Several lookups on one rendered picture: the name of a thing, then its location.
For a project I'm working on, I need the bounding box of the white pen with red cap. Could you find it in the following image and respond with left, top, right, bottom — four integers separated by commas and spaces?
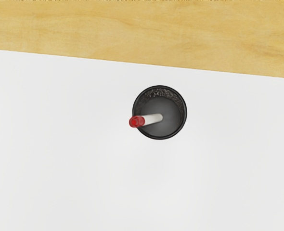
129, 113, 164, 128

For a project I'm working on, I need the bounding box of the black mesh pen holder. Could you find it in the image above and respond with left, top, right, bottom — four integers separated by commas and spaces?
132, 85, 188, 141

